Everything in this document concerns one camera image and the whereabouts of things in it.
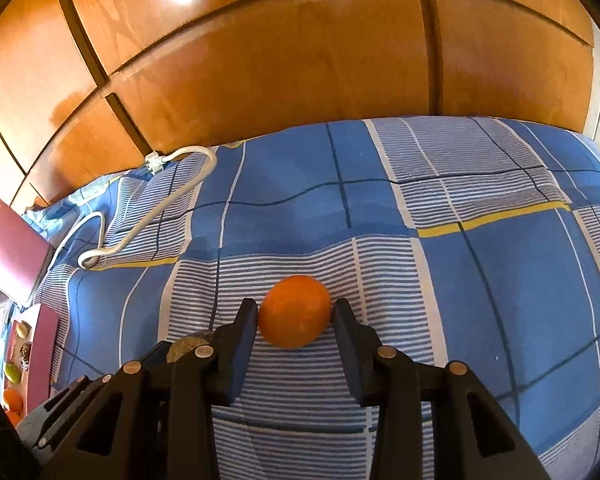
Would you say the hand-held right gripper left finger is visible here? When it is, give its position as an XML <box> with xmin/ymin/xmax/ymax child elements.
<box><xmin>45</xmin><ymin>298</ymin><xmax>259</xmax><ymax>480</ymax></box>

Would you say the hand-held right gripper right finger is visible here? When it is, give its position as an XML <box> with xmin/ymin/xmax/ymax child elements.
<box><xmin>332</xmin><ymin>299</ymin><xmax>551</xmax><ymax>480</ymax></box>

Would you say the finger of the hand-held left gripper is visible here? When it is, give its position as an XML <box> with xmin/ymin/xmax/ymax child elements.
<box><xmin>35</xmin><ymin>374</ymin><xmax>113</xmax><ymax>453</ymax></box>

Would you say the small brown fruit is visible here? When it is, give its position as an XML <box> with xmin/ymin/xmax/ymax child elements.
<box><xmin>166</xmin><ymin>332</ymin><xmax>213</xmax><ymax>363</ymax></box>

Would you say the pink cardboard box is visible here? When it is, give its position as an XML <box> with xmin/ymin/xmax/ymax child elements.
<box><xmin>2</xmin><ymin>305</ymin><xmax>61</xmax><ymax>417</ymax></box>

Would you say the blue plaid bedsheet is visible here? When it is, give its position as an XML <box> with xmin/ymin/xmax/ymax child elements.
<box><xmin>20</xmin><ymin>116</ymin><xmax>600</xmax><ymax>480</ymax></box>

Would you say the pink electric kettle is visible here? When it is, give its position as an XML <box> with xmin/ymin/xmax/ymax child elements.
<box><xmin>0</xmin><ymin>177</ymin><xmax>51</xmax><ymax>307</ymax></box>

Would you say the wooden wardrobe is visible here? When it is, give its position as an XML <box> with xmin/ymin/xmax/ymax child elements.
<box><xmin>0</xmin><ymin>0</ymin><xmax>597</xmax><ymax>211</ymax></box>

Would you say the white kettle power cable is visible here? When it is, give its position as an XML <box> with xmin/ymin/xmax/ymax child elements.
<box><xmin>50</xmin><ymin>146</ymin><xmax>218</xmax><ymax>270</ymax></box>

